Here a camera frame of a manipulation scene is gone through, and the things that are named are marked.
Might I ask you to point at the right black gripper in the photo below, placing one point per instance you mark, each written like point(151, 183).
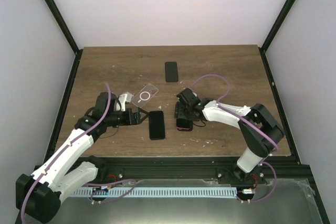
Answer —
point(178, 113)

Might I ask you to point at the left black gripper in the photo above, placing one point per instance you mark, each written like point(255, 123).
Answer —
point(136, 116)

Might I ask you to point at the black phone case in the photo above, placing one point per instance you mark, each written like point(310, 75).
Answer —
point(190, 127)
point(156, 125)

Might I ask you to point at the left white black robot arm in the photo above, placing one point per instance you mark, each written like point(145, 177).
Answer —
point(41, 194)

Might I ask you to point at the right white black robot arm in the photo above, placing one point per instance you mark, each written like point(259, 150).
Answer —
point(260, 130)

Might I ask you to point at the clear magsafe phone case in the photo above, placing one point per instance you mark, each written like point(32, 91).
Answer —
point(144, 95)

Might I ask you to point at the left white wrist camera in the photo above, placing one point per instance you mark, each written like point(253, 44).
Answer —
point(123, 99)

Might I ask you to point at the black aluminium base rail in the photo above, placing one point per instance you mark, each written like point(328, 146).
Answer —
point(205, 168)

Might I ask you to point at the light blue slotted cable duct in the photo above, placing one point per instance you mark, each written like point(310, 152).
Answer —
point(158, 192)

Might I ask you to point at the left black frame post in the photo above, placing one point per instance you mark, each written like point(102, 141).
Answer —
point(62, 25)

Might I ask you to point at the black frame post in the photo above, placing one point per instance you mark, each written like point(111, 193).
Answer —
point(62, 25)
point(277, 24)

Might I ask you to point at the right black frame post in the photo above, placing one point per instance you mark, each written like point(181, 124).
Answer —
point(277, 24)

